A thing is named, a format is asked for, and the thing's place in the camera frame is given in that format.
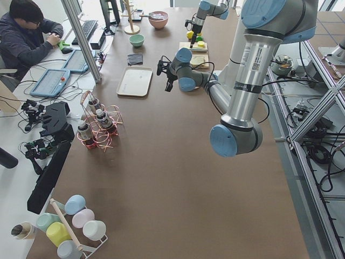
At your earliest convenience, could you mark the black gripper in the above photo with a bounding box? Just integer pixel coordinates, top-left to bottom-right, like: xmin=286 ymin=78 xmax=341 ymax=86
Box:
xmin=185 ymin=16 xmax=203 ymax=49
xmin=156 ymin=60 xmax=177 ymax=92

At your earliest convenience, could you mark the plain toast slice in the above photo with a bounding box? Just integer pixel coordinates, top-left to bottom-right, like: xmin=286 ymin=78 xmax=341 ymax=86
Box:
xmin=190 ymin=55 xmax=209 ymax=68

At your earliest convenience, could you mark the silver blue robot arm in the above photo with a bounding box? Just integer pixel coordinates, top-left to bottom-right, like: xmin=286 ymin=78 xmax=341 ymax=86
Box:
xmin=157 ymin=1 xmax=318 ymax=157
xmin=185 ymin=1 xmax=230 ymax=49

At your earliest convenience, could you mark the cream rabbit tray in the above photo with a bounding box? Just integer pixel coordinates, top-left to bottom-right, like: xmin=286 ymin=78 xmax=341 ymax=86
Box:
xmin=116 ymin=66 xmax=153 ymax=97

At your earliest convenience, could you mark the whole yellow lemon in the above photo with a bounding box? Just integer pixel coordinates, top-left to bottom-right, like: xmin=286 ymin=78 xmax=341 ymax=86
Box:
xmin=186 ymin=31 xmax=194 ymax=40

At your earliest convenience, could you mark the halved lemon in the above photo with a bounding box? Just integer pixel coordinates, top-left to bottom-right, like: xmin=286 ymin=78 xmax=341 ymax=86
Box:
xmin=197 ymin=40 xmax=205 ymax=48

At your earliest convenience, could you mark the wooden cutting board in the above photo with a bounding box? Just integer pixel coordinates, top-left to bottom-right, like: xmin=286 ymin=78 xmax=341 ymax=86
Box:
xmin=179 ymin=42 xmax=209 ymax=63

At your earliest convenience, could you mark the pink bowl with ice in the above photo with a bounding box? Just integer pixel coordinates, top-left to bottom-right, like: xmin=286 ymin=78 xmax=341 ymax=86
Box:
xmin=148 ymin=11 xmax=169 ymax=29

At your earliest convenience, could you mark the grey folded cloth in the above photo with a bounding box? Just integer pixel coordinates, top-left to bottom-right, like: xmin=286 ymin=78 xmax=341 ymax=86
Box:
xmin=127 ymin=52 xmax=143 ymax=66

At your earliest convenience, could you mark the steel ice scoop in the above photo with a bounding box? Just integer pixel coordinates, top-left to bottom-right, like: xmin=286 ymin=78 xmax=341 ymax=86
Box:
xmin=139 ymin=12 xmax=165 ymax=21

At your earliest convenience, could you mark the green ceramic bowl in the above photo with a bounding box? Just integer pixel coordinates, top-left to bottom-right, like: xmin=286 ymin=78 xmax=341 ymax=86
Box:
xmin=129 ymin=34 xmax=144 ymax=47

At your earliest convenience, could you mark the wooden mug tree stand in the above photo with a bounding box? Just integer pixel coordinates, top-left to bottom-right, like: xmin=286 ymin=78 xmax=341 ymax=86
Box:
xmin=122 ymin=0 xmax=140 ymax=35

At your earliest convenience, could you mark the tea bottle middle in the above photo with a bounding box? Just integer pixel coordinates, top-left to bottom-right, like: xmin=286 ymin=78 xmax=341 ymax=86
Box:
xmin=96 ymin=108 xmax=116 ymax=135

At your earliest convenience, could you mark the tea bottle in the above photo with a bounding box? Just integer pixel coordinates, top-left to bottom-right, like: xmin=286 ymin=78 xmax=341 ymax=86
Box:
xmin=96 ymin=108 xmax=116 ymax=135
xmin=78 ymin=120 xmax=96 ymax=149
xmin=88 ymin=99 xmax=100 ymax=114

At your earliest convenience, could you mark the tea bottle back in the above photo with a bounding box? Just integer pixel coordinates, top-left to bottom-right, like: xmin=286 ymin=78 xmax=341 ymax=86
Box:
xmin=88 ymin=99 xmax=100 ymax=114

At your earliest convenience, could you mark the blue teach pendant far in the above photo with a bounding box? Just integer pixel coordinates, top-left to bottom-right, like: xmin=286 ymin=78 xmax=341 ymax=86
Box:
xmin=62 ymin=50 xmax=88 ymax=74

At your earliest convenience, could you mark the blue teach pendant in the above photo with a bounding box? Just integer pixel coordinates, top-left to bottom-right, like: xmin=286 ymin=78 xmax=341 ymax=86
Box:
xmin=62 ymin=50 xmax=88 ymax=74
xmin=30 ymin=69 xmax=71 ymax=97

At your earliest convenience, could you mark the black monitor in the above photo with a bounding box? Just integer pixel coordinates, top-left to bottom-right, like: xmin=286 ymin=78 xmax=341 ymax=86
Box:
xmin=100 ymin=0 xmax=120 ymax=36

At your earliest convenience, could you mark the tea bottle front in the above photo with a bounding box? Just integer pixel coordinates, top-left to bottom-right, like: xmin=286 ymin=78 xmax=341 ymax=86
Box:
xmin=78 ymin=120 xmax=96 ymax=149

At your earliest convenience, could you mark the black keyboard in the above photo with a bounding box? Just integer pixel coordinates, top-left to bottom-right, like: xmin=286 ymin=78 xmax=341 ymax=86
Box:
xmin=81 ymin=20 xmax=98 ymax=41

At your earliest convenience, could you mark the blue teach pendant near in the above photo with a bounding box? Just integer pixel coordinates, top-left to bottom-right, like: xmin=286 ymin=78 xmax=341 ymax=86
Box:
xmin=30 ymin=69 xmax=71 ymax=97

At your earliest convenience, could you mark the blue plastic cup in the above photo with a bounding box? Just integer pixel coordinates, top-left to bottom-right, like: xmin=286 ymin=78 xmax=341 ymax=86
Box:
xmin=65 ymin=194 xmax=86 ymax=215

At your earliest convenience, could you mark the seated person dark jacket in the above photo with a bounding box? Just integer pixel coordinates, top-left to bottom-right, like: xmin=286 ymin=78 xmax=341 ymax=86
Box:
xmin=1 ymin=1 xmax=64 ymax=80

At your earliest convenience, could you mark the pink plastic cup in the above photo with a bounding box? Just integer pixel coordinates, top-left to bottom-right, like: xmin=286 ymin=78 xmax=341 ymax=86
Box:
xmin=72 ymin=208 xmax=95 ymax=229

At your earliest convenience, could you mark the white plastic cup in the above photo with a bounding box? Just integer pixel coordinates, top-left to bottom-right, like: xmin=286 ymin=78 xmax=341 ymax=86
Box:
xmin=82 ymin=220 xmax=106 ymax=241

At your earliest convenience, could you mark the white cup rack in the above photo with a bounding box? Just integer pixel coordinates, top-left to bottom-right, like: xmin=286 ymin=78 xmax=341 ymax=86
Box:
xmin=50 ymin=198 xmax=108 ymax=258

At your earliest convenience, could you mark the green plastic cup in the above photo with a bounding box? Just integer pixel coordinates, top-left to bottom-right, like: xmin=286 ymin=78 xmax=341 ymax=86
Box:
xmin=36 ymin=213 xmax=61 ymax=233

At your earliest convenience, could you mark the yellow plastic cup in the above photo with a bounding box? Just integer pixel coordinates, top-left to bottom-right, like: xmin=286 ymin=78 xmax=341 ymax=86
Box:
xmin=46 ymin=222 xmax=72 ymax=247

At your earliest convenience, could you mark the grey plastic cup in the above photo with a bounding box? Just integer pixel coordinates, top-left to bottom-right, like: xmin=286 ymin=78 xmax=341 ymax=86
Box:
xmin=57 ymin=240 xmax=82 ymax=259

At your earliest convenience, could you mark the black camera cable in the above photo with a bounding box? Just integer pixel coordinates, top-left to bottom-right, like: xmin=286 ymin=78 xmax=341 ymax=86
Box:
xmin=160 ymin=55 xmax=216 ymax=90

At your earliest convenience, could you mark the copper wire bottle rack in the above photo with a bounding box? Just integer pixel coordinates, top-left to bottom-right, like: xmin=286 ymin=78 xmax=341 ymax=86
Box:
xmin=77 ymin=90 xmax=124 ymax=152

